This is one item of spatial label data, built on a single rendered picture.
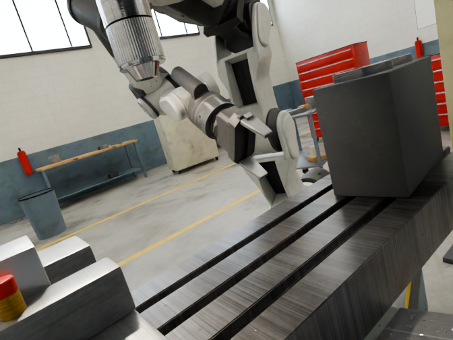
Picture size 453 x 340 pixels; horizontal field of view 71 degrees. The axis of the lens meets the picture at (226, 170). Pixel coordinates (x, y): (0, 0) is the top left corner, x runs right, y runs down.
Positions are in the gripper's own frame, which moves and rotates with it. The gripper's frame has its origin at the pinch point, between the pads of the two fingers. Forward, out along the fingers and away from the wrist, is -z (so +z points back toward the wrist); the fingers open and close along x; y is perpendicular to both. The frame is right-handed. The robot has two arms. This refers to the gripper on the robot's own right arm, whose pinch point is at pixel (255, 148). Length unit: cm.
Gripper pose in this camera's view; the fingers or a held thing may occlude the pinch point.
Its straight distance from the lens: 61.9
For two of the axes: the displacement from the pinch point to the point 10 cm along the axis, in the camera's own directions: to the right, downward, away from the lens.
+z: -6.1, -5.6, 5.6
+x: 0.0, -7.0, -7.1
